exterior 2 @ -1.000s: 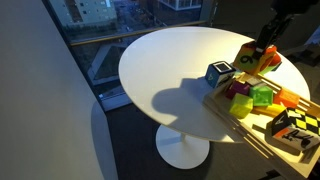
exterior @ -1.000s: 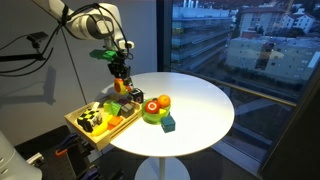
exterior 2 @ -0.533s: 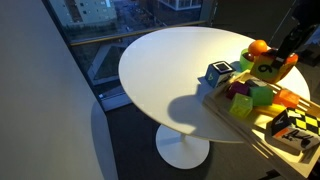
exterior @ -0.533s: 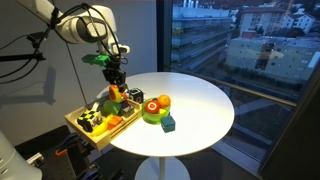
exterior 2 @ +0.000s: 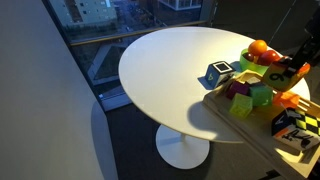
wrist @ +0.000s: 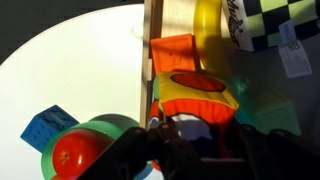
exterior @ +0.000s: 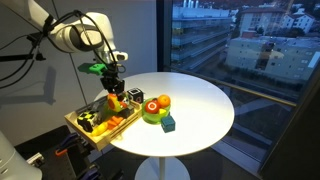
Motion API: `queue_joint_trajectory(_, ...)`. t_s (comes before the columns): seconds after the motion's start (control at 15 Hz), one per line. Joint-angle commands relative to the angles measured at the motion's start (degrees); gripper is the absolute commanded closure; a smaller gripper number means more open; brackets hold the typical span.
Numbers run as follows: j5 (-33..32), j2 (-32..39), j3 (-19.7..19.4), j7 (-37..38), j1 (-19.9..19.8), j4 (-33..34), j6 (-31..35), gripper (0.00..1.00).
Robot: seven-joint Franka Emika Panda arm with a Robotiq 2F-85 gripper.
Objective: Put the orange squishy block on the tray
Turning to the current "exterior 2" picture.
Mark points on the lime green embossed block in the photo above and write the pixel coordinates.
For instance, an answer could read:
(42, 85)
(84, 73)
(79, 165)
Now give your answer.
(240, 106)

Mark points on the white table pedestal base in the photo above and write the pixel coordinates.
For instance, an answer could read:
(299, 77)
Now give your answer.
(182, 150)

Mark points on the small orange block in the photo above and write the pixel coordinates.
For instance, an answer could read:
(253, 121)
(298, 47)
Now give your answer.
(286, 99)

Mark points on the orange multicolour squishy block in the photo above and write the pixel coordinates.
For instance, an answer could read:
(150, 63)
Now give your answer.
(281, 78)

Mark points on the grey embossed block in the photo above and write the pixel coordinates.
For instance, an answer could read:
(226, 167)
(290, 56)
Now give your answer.
(254, 80)

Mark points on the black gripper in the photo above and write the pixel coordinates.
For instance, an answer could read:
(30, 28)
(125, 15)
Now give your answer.
(310, 48)

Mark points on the green plastic bowl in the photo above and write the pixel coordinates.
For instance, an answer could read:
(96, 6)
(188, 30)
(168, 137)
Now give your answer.
(253, 67)

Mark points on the red toy tomato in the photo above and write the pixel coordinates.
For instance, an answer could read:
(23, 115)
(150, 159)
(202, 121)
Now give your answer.
(268, 57)

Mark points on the thin tripod pole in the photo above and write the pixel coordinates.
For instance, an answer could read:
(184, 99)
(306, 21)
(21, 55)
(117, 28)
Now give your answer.
(285, 16)

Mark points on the magenta embossed block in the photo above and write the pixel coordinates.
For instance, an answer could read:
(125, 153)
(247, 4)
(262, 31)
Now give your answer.
(237, 89)

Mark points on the toy orange fruit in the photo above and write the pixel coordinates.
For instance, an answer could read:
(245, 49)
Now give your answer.
(257, 47)

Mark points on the black white soft cube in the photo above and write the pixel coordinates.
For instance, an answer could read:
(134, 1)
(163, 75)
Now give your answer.
(218, 74)

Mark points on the black yellow checkered soft cube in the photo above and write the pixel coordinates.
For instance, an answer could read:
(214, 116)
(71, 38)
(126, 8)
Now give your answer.
(296, 128)

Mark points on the dark red toy plum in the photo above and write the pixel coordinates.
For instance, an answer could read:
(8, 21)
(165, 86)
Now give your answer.
(248, 56)

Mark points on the wooden tray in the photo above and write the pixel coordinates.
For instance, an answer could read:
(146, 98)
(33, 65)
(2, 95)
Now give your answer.
(253, 133)

